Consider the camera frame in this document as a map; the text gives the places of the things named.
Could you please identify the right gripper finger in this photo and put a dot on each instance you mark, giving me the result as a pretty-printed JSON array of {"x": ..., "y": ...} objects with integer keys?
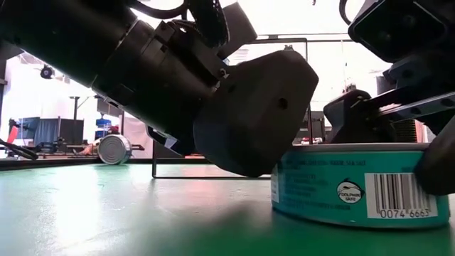
[
  {"x": 439, "y": 160},
  {"x": 352, "y": 121}
]

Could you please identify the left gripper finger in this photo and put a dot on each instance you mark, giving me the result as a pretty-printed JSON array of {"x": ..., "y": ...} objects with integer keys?
[{"x": 256, "y": 113}]

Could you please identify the silver-lid tin can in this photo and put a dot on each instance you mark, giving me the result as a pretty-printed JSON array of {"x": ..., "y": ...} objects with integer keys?
[{"x": 320, "y": 185}]

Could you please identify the wooden shelf black frame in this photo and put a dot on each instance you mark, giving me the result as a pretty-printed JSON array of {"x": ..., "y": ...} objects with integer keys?
[{"x": 284, "y": 40}]

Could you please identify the teal-label can silver lid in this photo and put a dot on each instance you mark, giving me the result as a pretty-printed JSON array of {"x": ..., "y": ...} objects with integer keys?
[{"x": 114, "y": 149}]

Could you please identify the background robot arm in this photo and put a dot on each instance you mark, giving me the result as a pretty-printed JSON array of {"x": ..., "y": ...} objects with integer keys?
[{"x": 138, "y": 146}]

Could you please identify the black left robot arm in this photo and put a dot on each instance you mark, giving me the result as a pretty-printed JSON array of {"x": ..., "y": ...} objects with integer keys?
[{"x": 71, "y": 35}]

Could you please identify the black ceiling spotlight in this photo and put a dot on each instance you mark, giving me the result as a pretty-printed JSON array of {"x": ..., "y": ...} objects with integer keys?
[
  {"x": 47, "y": 72},
  {"x": 288, "y": 47},
  {"x": 349, "y": 87}
]

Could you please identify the white sheet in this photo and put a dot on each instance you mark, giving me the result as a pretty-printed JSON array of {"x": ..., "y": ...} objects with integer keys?
[{"x": 135, "y": 142}]

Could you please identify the person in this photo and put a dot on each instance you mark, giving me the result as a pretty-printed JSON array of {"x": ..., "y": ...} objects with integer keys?
[{"x": 114, "y": 129}]

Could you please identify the blue curtain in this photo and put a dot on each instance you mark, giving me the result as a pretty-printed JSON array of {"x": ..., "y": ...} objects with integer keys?
[{"x": 46, "y": 131}]

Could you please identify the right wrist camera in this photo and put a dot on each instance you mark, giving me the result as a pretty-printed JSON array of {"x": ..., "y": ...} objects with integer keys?
[{"x": 394, "y": 28}]

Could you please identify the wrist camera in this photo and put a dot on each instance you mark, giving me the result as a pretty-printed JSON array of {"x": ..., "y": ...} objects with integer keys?
[
  {"x": 238, "y": 28},
  {"x": 394, "y": 28}
]

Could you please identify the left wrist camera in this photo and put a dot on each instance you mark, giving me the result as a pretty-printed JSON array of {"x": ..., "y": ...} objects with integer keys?
[{"x": 238, "y": 28}]

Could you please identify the black aluminium rig frame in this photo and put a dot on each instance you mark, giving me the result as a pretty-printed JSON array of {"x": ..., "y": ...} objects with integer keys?
[{"x": 53, "y": 163}]

